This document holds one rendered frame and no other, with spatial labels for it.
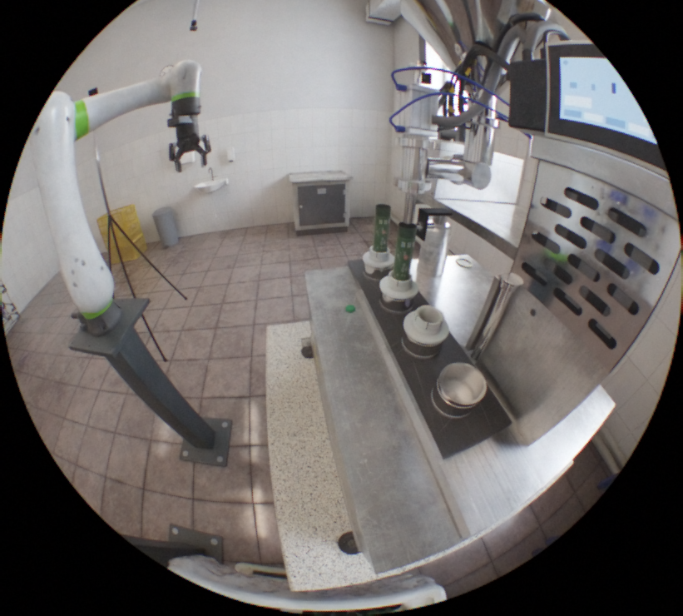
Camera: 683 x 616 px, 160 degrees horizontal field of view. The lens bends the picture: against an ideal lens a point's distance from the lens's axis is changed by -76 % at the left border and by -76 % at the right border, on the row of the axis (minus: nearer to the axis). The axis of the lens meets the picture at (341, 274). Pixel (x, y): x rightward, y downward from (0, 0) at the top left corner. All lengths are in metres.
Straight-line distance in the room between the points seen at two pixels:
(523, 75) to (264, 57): 3.89
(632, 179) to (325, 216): 3.28
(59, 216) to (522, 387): 0.83
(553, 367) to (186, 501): 1.53
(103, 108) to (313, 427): 1.01
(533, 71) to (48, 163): 0.78
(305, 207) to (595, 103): 3.20
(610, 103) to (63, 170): 0.78
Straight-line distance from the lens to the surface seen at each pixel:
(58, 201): 0.62
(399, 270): 0.42
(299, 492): 0.58
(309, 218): 3.32
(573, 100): 0.27
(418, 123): 0.36
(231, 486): 1.44
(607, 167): 0.24
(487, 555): 1.53
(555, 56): 0.30
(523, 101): 0.34
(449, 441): 0.33
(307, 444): 0.61
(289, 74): 3.98
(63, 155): 0.63
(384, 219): 0.49
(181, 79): 0.84
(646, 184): 0.23
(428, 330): 0.36
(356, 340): 0.41
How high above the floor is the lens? 1.32
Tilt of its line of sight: 32 degrees down
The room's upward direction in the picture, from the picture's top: straight up
